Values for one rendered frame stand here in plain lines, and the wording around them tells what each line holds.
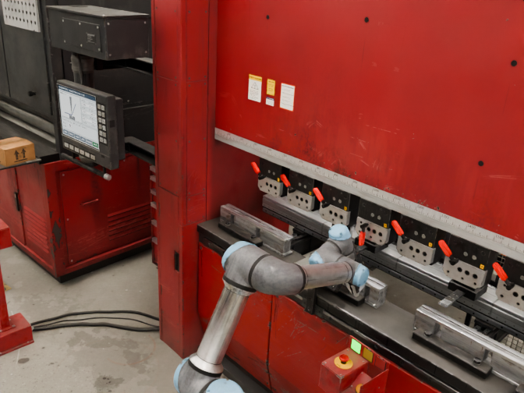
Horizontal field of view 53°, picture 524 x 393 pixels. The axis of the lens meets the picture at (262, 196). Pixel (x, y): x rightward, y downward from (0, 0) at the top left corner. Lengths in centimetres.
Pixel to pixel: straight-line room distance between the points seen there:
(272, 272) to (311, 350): 102
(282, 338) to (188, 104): 123
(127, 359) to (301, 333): 124
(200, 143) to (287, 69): 67
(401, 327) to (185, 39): 159
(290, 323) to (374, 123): 105
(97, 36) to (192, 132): 63
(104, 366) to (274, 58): 202
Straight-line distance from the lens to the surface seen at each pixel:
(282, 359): 274
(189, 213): 286
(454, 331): 218
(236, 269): 164
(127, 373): 330
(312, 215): 283
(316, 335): 248
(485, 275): 202
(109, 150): 262
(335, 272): 178
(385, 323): 227
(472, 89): 188
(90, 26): 262
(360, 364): 220
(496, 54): 184
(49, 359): 348
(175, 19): 261
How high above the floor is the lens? 217
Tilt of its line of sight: 23 degrees down
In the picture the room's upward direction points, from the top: 3 degrees clockwise
